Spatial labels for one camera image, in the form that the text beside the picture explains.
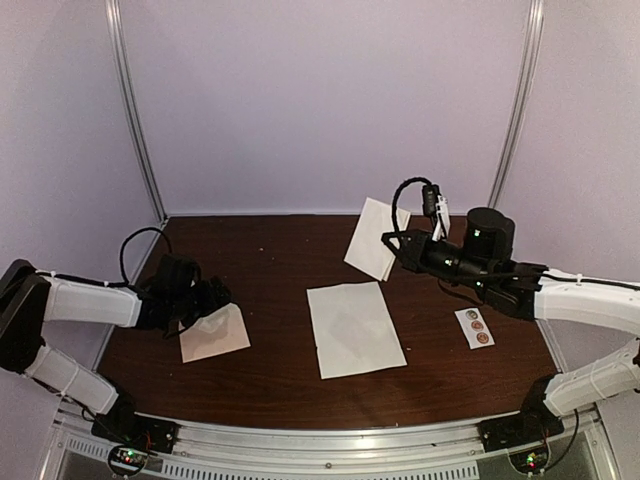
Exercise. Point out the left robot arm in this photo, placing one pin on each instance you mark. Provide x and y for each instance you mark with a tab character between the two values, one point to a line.
177	295

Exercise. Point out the aluminium frame post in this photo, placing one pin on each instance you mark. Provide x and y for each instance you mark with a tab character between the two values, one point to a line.
132	116
529	59

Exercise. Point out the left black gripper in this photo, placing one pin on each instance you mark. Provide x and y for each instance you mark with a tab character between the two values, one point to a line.
210	305

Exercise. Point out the sticker strip with seals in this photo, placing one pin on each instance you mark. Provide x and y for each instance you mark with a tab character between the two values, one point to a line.
474	328

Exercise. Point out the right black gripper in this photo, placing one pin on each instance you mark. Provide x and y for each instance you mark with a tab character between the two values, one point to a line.
415	257

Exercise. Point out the white letter paper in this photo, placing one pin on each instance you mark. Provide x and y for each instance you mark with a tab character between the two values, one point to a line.
366	251

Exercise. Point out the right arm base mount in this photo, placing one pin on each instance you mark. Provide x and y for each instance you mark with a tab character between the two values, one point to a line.
525	438

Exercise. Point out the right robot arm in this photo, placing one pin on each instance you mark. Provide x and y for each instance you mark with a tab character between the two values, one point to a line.
529	291

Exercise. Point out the cream envelope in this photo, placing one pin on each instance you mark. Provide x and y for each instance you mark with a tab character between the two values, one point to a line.
219	333

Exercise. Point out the right aluminium frame post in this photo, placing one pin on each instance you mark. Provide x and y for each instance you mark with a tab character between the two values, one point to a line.
529	59

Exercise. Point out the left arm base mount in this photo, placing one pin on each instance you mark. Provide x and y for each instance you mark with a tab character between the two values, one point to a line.
132	451

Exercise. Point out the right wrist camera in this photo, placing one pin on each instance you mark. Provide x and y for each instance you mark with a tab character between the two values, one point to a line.
435	208

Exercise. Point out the white paper sheet on table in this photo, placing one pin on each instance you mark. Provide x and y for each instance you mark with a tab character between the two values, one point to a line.
353	330

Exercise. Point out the left aluminium frame post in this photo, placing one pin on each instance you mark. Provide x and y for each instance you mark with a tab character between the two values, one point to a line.
132	116

